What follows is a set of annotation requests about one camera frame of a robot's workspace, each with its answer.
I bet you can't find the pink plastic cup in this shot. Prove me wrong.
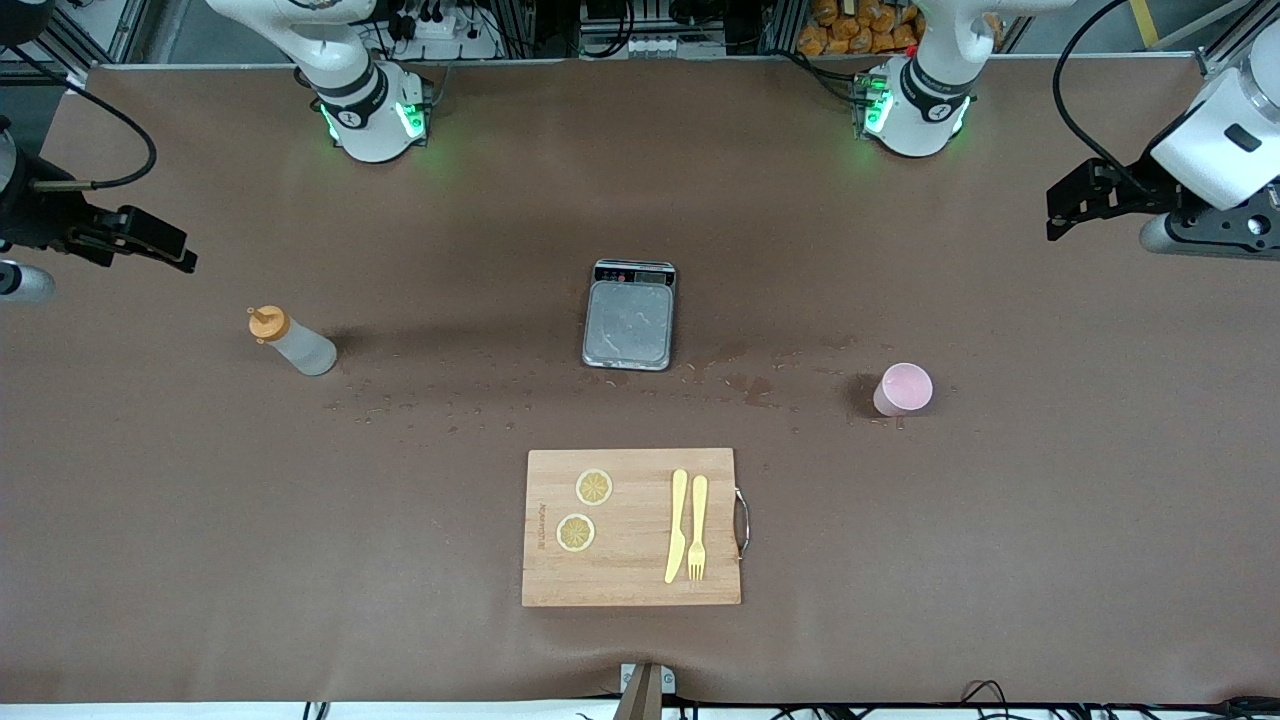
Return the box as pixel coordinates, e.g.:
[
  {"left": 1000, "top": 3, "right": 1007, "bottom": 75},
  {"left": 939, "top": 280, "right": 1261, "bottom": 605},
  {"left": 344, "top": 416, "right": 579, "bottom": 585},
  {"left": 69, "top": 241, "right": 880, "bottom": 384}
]
[{"left": 873, "top": 362, "right": 934, "bottom": 418}]

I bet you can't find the brown table cover sheet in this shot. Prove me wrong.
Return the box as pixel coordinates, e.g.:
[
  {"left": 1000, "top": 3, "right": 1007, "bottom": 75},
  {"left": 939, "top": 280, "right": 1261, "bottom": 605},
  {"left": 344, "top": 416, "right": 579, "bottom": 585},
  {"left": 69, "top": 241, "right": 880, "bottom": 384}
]
[{"left": 0, "top": 58, "right": 1280, "bottom": 706}]

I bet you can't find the wooden cutting board metal handle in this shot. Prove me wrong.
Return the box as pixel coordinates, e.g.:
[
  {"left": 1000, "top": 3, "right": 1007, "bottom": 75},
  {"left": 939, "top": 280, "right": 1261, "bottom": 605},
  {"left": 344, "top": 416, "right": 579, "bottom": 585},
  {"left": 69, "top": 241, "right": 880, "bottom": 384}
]
[{"left": 521, "top": 448, "right": 751, "bottom": 608}]

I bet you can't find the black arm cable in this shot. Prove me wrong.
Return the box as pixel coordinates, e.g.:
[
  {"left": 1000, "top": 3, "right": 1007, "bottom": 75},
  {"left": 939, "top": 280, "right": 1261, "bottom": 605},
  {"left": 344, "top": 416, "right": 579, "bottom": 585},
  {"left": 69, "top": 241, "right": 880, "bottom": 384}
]
[
  {"left": 35, "top": 78, "right": 159, "bottom": 193},
  {"left": 1052, "top": 0, "right": 1151, "bottom": 193}
]

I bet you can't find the yellow plastic fork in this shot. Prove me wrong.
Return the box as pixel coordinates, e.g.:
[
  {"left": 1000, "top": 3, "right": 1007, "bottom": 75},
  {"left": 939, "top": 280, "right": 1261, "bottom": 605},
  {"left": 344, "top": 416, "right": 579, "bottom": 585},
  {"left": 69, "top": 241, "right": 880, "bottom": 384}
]
[{"left": 687, "top": 475, "right": 709, "bottom": 583}]

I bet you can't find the yellow plastic knife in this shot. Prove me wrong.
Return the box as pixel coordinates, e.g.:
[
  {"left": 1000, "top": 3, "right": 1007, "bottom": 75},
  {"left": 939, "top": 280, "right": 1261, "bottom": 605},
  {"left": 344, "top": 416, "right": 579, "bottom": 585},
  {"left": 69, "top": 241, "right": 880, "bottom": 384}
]
[{"left": 664, "top": 468, "right": 690, "bottom": 585}]

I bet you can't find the translucent sauce bottle orange cap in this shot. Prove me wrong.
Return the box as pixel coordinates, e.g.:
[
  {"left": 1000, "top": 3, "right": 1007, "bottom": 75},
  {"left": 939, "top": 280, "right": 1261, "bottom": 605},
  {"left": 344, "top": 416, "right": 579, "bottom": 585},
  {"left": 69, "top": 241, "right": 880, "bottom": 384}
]
[{"left": 248, "top": 305, "right": 338, "bottom": 377}]

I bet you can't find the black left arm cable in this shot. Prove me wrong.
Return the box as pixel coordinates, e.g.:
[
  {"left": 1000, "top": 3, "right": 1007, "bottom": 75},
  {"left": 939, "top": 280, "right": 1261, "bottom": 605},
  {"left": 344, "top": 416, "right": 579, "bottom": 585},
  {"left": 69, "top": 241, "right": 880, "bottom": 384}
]
[{"left": 1052, "top": 0, "right": 1151, "bottom": 193}]

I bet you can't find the silver digital kitchen scale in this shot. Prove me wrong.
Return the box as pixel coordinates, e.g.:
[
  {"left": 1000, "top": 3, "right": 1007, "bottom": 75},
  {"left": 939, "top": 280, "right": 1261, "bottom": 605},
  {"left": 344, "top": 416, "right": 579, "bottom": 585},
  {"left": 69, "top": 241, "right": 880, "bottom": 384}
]
[{"left": 581, "top": 259, "right": 678, "bottom": 372}]

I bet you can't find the orange snack pile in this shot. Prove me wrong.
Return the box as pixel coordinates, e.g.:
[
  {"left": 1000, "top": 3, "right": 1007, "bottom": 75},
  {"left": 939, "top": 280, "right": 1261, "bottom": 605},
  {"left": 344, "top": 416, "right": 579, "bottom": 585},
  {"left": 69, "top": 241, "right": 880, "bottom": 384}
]
[{"left": 797, "top": 0, "right": 926, "bottom": 57}]

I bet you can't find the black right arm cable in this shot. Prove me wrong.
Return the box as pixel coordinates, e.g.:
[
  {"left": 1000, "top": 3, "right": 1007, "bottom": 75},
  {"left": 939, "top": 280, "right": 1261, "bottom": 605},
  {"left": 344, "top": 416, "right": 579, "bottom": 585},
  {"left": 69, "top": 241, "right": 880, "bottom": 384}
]
[{"left": 35, "top": 78, "right": 159, "bottom": 193}]

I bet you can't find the black floor cable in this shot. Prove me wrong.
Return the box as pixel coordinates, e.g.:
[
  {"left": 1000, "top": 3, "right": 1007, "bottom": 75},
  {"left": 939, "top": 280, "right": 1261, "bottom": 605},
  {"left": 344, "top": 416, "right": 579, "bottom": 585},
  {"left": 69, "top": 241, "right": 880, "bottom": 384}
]
[{"left": 1090, "top": 696, "right": 1280, "bottom": 717}]

